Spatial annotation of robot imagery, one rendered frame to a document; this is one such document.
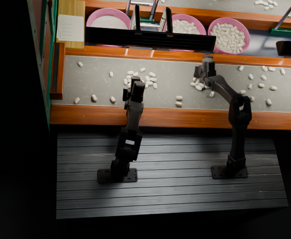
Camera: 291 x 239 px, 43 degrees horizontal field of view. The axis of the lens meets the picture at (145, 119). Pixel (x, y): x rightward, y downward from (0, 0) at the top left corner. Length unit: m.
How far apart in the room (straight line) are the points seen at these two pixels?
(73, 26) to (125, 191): 0.95
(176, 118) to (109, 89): 0.39
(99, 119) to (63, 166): 0.29
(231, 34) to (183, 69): 0.42
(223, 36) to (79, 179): 1.21
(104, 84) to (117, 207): 0.65
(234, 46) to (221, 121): 0.53
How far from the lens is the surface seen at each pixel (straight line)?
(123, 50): 2.12
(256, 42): 2.54
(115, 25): 2.26
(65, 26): 2.18
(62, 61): 1.95
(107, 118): 1.91
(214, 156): 2.07
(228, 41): 2.38
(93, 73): 2.06
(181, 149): 2.02
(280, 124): 2.19
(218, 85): 1.89
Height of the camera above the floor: 2.51
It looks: 64 degrees down
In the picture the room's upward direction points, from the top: 23 degrees clockwise
